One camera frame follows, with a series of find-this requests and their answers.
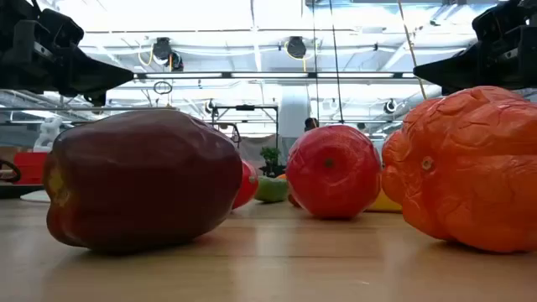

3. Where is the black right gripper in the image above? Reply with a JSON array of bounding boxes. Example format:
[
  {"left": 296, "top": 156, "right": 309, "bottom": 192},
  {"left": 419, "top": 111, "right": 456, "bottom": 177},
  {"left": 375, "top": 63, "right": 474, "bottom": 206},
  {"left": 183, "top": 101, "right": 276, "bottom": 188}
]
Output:
[{"left": 413, "top": 23, "right": 537, "bottom": 96}]

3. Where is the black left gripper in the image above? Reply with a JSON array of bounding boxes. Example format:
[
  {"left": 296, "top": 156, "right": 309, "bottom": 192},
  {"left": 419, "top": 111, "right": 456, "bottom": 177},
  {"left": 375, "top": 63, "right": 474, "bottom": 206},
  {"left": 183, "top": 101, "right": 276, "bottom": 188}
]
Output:
[{"left": 0, "top": 16, "right": 134, "bottom": 107}]

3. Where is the orange bell pepper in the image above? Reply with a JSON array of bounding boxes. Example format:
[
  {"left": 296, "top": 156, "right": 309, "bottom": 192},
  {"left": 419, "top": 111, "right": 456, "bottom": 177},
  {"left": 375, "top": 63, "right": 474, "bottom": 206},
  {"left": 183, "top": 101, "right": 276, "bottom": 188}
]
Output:
[{"left": 380, "top": 86, "right": 537, "bottom": 254}]

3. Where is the dark red bell pepper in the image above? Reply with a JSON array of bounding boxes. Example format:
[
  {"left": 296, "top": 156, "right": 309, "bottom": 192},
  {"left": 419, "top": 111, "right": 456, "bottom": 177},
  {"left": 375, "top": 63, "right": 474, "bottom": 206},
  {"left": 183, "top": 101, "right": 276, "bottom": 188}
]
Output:
[{"left": 41, "top": 107, "right": 244, "bottom": 254}]

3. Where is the yellow banana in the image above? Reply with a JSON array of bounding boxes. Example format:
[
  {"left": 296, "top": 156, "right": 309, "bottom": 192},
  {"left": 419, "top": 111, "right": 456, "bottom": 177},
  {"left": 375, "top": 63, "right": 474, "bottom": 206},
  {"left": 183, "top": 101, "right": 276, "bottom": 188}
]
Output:
[{"left": 365, "top": 187, "right": 404, "bottom": 213}]

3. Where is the red round fruit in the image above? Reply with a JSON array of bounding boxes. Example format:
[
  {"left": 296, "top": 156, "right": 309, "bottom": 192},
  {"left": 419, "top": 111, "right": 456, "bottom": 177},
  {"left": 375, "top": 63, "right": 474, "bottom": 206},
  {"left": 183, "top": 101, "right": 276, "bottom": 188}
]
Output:
[{"left": 284, "top": 123, "right": 383, "bottom": 220}]

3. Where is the shiny red apple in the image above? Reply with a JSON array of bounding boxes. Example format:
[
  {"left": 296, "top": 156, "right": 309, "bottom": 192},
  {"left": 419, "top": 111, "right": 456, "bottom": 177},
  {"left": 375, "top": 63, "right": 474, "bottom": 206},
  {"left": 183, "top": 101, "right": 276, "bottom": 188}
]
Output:
[{"left": 232, "top": 159, "right": 260, "bottom": 211}]

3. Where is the green cucumber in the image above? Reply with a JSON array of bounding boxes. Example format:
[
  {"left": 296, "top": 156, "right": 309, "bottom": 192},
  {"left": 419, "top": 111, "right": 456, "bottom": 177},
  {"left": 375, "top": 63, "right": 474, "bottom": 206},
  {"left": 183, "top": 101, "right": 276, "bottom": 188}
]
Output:
[{"left": 253, "top": 174, "right": 290, "bottom": 204}]

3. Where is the red storage box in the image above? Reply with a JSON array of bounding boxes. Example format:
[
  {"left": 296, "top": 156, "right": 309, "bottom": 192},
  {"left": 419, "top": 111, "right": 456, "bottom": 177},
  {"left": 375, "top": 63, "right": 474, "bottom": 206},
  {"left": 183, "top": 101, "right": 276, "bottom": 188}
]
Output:
[{"left": 13, "top": 151, "right": 50, "bottom": 185}]

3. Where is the white round mat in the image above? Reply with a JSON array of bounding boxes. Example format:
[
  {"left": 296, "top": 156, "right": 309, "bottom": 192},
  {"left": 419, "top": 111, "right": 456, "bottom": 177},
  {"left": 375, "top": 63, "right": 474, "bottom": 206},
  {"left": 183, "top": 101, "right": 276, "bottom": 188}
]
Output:
[{"left": 19, "top": 189, "right": 52, "bottom": 204}]

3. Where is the white building column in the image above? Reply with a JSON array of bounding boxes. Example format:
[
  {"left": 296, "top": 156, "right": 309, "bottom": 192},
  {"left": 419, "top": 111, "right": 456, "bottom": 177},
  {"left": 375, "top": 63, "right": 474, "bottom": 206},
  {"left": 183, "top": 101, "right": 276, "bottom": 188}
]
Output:
[{"left": 279, "top": 86, "right": 311, "bottom": 152}]

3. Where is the green potted plant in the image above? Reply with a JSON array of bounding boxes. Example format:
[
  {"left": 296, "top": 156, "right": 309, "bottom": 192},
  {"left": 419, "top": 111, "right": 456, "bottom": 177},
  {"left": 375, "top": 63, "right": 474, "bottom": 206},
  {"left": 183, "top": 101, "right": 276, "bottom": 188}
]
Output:
[{"left": 258, "top": 145, "right": 286, "bottom": 178}]

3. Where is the yellow hanging cable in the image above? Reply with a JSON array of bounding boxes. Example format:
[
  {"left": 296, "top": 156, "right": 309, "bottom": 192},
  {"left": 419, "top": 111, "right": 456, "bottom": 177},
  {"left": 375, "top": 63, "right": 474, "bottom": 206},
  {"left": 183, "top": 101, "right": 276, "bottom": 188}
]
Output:
[{"left": 396, "top": 0, "right": 429, "bottom": 101}]

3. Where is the black hanging ring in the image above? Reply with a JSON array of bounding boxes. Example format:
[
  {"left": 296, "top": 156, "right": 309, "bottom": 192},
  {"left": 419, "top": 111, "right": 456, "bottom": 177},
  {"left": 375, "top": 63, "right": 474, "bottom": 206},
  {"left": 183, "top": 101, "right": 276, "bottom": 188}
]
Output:
[{"left": 153, "top": 80, "right": 174, "bottom": 96}]

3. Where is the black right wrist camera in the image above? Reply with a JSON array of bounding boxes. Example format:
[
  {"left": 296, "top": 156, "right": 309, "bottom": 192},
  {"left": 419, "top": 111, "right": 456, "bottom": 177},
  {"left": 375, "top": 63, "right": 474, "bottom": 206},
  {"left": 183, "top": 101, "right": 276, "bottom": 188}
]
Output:
[{"left": 472, "top": 2, "right": 515, "bottom": 43}]

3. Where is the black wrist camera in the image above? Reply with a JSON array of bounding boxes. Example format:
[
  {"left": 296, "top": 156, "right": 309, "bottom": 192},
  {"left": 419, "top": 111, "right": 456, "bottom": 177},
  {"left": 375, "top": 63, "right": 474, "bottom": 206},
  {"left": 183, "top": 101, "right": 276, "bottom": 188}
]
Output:
[
  {"left": 472, "top": 2, "right": 515, "bottom": 43},
  {"left": 39, "top": 8, "right": 85, "bottom": 48}
]

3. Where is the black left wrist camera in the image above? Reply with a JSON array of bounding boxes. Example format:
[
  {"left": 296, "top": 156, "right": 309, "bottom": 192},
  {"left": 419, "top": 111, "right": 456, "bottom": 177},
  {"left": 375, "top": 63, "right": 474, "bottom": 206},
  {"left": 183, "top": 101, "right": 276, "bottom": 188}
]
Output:
[{"left": 39, "top": 8, "right": 85, "bottom": 48}]

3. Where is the black ceiling cable reel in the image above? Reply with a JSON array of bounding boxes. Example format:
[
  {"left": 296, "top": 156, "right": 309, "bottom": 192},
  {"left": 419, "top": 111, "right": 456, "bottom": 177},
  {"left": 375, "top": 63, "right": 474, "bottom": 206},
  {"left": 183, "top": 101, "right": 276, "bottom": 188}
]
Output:
[
  {"left": 284, "top": 35, "right": 308, "bottom": 60},
  {"left": 151, "top": 36, "right": 185, "bottom": 72}
]

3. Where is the black cable loop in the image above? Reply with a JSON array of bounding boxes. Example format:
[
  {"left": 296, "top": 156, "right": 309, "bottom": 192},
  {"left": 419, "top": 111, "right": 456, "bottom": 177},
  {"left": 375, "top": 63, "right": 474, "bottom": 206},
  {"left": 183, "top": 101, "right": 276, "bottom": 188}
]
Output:
[{"left": 0, "top": 158, "right": 22, "bottom": 185}]

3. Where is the black hanging cable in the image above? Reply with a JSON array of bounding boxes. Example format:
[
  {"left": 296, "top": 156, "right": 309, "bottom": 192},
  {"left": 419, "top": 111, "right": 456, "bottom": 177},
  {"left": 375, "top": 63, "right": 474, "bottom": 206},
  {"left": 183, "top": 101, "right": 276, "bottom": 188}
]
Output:
[
  {"left": 310, "top": 0, "right": 321, "bottom": 127},
  {"left": 328, "top": 0, "right": 345, "bottom": 125}
]

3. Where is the black metal rack frame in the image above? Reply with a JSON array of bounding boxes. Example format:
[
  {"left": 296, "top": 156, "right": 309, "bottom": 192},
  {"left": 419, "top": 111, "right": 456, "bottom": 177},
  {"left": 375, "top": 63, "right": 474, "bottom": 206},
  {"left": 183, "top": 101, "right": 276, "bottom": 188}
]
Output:
[{"left": 211, "top": 104, "right": 280, "bottom": 148}]

